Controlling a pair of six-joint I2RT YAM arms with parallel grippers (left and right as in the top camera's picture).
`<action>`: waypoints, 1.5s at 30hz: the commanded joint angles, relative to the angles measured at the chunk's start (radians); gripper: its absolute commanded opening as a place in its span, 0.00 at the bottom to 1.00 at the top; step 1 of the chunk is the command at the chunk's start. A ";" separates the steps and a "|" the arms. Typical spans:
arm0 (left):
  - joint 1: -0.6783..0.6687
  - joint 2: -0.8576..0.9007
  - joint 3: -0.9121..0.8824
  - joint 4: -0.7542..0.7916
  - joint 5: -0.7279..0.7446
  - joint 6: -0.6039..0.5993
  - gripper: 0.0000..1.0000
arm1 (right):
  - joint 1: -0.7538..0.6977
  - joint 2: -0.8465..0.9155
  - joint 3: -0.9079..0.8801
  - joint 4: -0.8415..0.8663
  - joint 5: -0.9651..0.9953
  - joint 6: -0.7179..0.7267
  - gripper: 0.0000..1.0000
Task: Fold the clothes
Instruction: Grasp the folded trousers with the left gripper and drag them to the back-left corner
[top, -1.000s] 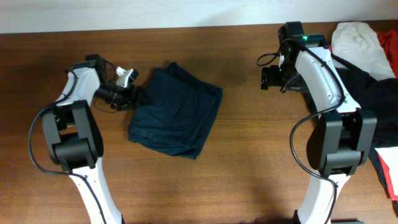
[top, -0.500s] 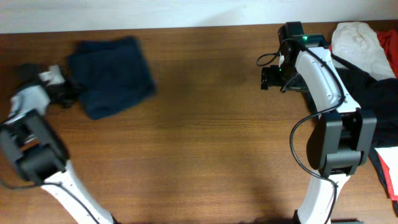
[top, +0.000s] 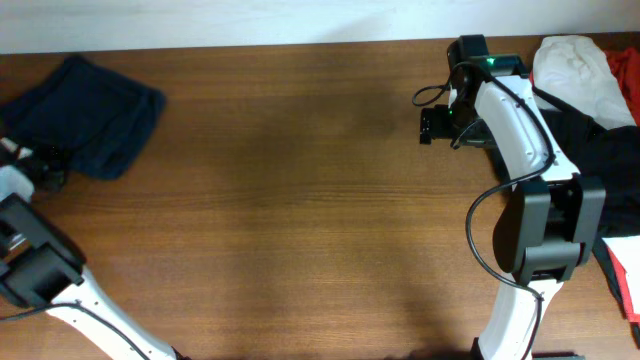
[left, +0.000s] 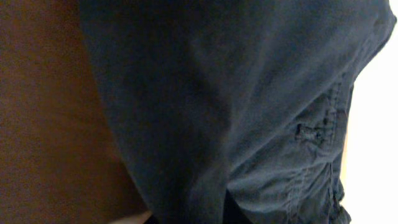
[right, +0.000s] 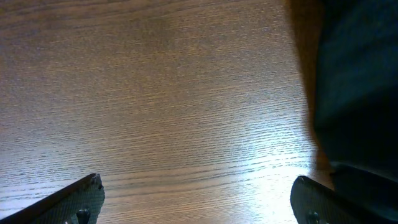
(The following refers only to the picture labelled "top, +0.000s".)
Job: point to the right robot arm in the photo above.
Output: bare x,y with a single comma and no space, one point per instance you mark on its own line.
549,223

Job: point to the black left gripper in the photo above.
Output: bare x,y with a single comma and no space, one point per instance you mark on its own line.
45,167

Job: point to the red garment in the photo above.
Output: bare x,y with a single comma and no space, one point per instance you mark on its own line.
625,68

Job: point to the navy blue shorts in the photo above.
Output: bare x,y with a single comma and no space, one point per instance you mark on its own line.
97,119

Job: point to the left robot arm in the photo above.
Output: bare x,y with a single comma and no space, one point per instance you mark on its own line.
43,271

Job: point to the black shorts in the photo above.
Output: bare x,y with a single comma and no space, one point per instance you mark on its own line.
613,157

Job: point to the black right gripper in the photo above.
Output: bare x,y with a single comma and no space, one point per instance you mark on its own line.
426,125

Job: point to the white garment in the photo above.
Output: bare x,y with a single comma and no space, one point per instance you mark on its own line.
575,70

